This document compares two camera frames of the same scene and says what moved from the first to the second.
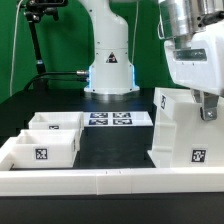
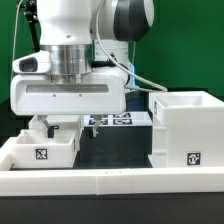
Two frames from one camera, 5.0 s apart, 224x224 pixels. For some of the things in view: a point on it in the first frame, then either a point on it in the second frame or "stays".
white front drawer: (45, 148) stays
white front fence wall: (112, 181) stays
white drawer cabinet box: (182, 138) stays
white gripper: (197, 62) -> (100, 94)
